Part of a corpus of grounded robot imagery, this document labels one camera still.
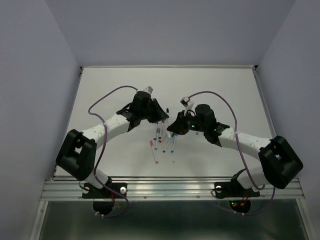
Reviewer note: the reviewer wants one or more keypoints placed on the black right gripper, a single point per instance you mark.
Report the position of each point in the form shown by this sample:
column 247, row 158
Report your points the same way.
column 178, row 127

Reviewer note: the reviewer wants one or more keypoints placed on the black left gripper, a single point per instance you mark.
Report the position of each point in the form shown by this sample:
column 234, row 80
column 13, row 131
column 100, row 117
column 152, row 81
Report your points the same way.
column 158, row 113

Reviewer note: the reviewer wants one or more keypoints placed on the black marker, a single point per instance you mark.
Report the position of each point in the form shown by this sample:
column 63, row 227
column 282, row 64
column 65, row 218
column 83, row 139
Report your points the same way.
column 168, row 119

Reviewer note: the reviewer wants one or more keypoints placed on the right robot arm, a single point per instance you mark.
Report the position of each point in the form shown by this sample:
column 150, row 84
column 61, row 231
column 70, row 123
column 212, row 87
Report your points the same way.
column 279, row 163

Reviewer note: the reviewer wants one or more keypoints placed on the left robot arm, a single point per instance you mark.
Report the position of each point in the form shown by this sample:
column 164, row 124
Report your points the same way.
column 77, row 154

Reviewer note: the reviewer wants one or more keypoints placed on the navy blue marker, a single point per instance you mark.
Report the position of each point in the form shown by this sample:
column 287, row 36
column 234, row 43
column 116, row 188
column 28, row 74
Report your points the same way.
column 156, row 127

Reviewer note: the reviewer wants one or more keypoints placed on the grey marker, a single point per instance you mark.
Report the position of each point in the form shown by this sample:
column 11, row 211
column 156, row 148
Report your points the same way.
column 157, row 138

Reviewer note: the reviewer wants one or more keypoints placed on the dark teal marker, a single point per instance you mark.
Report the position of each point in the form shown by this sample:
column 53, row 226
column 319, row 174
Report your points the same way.
column 167, row 143

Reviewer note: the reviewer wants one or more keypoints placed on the pink marker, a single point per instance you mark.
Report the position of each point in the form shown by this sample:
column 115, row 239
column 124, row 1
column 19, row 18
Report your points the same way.
column 153, row 150

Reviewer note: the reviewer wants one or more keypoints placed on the dark red marker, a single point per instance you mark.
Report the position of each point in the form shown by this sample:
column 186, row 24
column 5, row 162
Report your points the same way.
column 161, row 127

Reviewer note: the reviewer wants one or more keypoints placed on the sky blue marker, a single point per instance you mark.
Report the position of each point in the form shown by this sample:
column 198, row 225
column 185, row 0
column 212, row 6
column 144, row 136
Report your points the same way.
column 174, row 140

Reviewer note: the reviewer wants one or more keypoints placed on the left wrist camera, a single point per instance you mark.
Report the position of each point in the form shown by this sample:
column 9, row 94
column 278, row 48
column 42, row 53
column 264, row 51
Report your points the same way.
column 148, row 90

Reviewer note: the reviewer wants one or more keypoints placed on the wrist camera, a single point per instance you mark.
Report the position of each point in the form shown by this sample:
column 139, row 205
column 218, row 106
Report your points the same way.
column 148, row 90
column 187, row 103

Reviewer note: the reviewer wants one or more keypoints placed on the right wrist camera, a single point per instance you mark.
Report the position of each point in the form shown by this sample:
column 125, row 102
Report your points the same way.
column 187, row 103

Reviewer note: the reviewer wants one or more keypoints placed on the aluminium front rail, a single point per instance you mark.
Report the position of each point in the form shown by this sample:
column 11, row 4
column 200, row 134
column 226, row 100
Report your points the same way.
column 140, row 188

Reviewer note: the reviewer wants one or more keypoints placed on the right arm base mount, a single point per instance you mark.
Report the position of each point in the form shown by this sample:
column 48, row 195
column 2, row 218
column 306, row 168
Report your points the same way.
column 240, row 202

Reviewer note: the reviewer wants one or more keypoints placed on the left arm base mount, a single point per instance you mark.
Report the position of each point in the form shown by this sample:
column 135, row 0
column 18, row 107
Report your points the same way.
column 106, row 203

